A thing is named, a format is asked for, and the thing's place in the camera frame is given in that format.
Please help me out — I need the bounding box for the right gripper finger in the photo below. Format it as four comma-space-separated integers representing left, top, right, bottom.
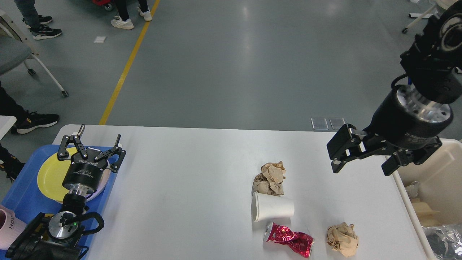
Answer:
327, 123, 387, 173
382, 136, 442, 176

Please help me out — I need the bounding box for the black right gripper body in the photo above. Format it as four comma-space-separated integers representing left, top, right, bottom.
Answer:
363, 84, 453, 150

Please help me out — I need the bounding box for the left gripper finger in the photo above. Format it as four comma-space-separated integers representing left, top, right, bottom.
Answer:
93, 134, 126, 173
56, 124, 89, 161

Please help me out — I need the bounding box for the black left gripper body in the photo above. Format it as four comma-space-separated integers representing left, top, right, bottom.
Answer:
62, 159, 108, 194

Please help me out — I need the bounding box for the yellow plastic plate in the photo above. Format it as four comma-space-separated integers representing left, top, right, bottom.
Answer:
37, 152, 71, 204

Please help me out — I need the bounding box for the brown paper bag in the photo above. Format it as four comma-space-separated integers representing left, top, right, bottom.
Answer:
411, 198, 441, 227

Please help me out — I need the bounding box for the brown paper ball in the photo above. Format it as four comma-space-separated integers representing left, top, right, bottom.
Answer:
252, 161, 287, 196

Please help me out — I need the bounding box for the pink mug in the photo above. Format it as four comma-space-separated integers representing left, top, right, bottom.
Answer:
0, 205, 27, 250

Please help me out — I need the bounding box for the aluminium foil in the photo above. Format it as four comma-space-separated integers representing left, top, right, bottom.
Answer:
405, 181, 420, 199
422, 223, 462, 260

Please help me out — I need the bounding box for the small brown paper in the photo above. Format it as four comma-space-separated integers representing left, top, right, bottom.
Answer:
327, 222, 359, 258

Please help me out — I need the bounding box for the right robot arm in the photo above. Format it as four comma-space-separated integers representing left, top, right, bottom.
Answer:
327, 0, 461, 176

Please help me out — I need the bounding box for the pink plate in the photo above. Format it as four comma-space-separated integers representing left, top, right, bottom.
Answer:
86, 168, 111, 201

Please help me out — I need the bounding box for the right floor socket plate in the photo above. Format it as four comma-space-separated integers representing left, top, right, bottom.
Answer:
329, 117, 345, 130

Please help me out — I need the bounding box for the floor socket plate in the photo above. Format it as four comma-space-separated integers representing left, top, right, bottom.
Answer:
311, 117, 329, 130
329, 117, 345, 130

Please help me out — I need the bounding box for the beige plastic bin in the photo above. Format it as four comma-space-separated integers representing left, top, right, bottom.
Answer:
392, 139, 462, 260

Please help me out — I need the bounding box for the left floor socket plate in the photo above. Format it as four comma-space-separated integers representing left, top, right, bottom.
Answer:
311, 117, 329, 130

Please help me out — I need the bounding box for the person in dark clothes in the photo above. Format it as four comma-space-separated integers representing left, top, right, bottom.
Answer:
0, 87, 60, 182

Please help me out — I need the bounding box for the white side table corner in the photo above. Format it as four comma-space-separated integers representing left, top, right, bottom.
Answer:
0, 115, 16, 139

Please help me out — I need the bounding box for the white paper cup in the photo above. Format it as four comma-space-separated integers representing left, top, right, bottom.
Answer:
252, 191, 295, 222

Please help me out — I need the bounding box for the crushed red can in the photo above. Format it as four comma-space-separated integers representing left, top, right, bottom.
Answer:
263, 222, 314, 258

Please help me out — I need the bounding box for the white chair base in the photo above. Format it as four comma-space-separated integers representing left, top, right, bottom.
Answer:
401, 0, 437, 34

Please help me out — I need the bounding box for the grey office chair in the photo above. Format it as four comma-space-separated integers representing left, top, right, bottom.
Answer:
0, 10, 69, 98

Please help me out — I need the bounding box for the person in blue jeans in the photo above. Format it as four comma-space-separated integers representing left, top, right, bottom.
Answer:
14, 0, 62, 40

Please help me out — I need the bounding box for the person with white sneakers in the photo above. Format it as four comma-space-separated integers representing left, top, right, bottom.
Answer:
110, 0, 152, 30

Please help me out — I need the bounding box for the red cart on floor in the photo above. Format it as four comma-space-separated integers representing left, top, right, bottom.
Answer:
92, 0, 114, 12

